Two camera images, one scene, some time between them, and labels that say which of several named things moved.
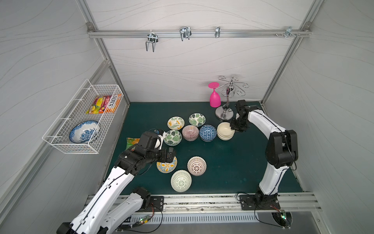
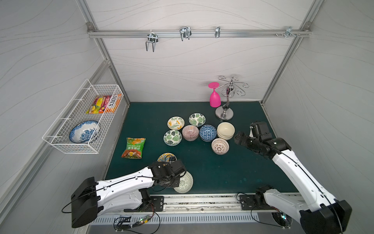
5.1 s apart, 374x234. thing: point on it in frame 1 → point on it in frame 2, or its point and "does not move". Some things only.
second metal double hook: [185, 31] does not move
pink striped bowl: [190, 133] does not move
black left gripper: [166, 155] → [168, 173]
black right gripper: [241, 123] → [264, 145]
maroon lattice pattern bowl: [196, 165] → [220, 146]
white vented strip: [197, 217] does not move
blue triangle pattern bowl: [208, 133] does not move
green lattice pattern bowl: [181, 180] does not move
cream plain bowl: [224, 129] does not move
